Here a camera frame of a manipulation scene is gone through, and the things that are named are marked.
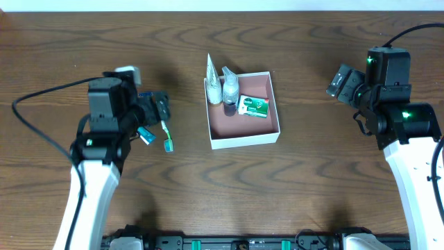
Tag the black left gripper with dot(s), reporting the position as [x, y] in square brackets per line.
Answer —
[161, 105]

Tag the green Colgate toothpaste tube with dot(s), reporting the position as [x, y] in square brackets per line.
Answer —
[146, 134]

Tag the white shampoo tube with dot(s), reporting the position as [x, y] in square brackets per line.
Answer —
[213, 84]

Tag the clear foam pump bottle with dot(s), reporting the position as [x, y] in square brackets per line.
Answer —
[230, 92]

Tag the green and white soap box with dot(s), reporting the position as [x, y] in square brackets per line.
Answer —
[253, 106]

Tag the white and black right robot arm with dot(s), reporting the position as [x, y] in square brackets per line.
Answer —
[407, 133]

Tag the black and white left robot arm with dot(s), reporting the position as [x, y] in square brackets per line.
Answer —
[116, 114]

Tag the blue disposable razor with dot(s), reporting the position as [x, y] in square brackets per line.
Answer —
[145, 94]

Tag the green and white toothbrush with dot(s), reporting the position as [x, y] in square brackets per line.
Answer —
[168, 143]

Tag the white box with pink interior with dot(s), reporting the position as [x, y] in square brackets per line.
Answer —
[254, 122]

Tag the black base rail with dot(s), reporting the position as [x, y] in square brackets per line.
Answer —
[134, 237]

